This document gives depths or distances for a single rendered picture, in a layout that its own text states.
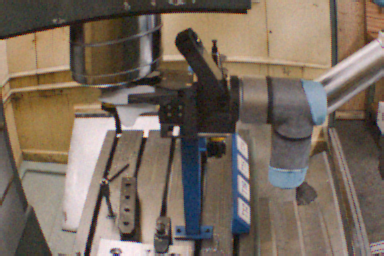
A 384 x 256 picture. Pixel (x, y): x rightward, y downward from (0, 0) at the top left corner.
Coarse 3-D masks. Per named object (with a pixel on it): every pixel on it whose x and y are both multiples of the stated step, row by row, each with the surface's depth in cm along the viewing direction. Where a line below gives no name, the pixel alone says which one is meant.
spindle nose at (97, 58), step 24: (96, 24) 61; (120, 24) 62; (144, 24) 64; (72, 48) 65; (96, 48) 63; (120, 48) 63; (144, 48) 66; (72, 72) 68; (96, 72) 65; (120, 72) 65; (144, 72) 68
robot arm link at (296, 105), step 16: (272, 80) 72; (288, 80) 72; (304, 80) 73; (272, 96) 71; (288, 96) 71; (304, 96) 70; (320, 96) 71; (272, 112) 71; (288, 112) 71; (304, 112) 71; (320, 112) 71; (288, 128) 73; (304, 128) 73
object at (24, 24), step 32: (0, 0) 54; (32, 0) 54; (64, 0) 54; (96, 0) 54; (128, 0) 55; (160, 0) 55; (192, 0) 54; (224, 0) 54; (0, 32) 56; (32, 32) 57
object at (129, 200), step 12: (132, 180) 134; (120, 192) 129; (132, 192) 129; (120, 204) 124; (132, 204) 124; (120, 216) 119; (132, 216) 119; (120, 228) 114; (132, 228) 115; (132, 240) 118
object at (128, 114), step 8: (136, 88) 72; (144, 88) 72; (152, 88) 72; (104, 96) 71; (112, 96) 71; (120, 96) 70; (120, 104) 72; (136, 104) 72; (144, 104) 72; (120, 112) 72; (128, 112) 73; (136, 112) 73; (120, 120) 73; (128, 120) 73; (136, 120) 73
